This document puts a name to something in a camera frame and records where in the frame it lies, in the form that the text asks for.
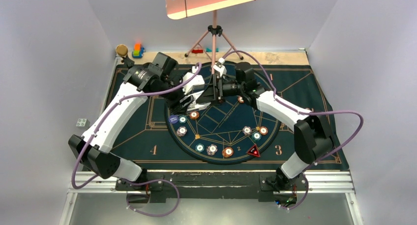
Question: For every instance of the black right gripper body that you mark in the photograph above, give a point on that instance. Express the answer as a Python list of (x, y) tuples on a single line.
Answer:
[(227, 88)]

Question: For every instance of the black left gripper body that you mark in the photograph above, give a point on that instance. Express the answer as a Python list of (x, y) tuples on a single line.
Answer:
[(173, 97)]

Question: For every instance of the blue small blind button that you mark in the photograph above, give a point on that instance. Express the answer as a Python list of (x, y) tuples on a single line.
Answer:
[(173, 119)]

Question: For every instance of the purple chips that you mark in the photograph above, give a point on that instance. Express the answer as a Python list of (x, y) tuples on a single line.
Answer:
[(247, 131), (181, 131)]

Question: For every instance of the green poker chip stack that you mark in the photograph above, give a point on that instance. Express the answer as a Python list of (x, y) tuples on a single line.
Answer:
[(199, 147)]

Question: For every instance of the purple white poker chip stack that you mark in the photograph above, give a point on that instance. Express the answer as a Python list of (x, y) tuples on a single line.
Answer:
[(211, 149)]

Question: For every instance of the orange poker chip stack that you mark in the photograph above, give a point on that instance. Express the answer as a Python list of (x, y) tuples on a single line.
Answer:
[(227, 152)]

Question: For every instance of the red triangle dealer marker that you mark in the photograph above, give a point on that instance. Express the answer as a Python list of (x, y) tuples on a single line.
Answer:
[(254, 151)]

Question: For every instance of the blue playing card deck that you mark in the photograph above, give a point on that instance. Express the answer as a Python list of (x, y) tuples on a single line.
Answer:
[(194, 106)]

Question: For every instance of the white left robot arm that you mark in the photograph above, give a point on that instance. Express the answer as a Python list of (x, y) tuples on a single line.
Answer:
[(93, 148)]

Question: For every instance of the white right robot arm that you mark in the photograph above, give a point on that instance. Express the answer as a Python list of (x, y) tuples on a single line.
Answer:
[(293, 119)]

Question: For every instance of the teal toy block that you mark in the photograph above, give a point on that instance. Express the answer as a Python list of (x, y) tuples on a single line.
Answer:
[(210, 50)]

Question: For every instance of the round dark blue mat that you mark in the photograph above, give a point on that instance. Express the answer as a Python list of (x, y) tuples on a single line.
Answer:
[(222, 126)]

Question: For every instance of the red toy block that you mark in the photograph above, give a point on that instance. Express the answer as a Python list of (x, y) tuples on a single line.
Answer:
[(197, 51)]

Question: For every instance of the dark green poker mat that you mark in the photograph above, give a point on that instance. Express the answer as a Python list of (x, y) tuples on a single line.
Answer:
[(146, 140)]

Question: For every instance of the pink tripod stand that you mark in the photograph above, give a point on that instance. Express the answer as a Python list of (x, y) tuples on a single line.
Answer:
[(215, 31)]

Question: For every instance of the colourful toy blocks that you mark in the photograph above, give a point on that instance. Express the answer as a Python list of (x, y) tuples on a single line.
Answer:
[(138, 50)]

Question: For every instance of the gold round lid jar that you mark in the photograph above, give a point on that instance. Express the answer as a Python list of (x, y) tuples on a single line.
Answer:
[(121, 50)]

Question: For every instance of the grey toy brick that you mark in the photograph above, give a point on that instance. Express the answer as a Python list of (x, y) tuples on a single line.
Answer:
[(82, 123)]

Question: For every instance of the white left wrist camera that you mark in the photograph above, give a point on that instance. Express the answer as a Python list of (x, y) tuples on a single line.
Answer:
[(195, 83)]

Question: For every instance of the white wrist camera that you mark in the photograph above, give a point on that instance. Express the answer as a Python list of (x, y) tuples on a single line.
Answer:
[(195, 83), (219, 67)]

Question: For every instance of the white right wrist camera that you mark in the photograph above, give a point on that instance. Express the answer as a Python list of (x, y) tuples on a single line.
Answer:
[(219, 67)]

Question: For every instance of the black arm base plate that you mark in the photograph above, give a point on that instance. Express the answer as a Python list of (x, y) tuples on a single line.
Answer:
[(214, 184)]

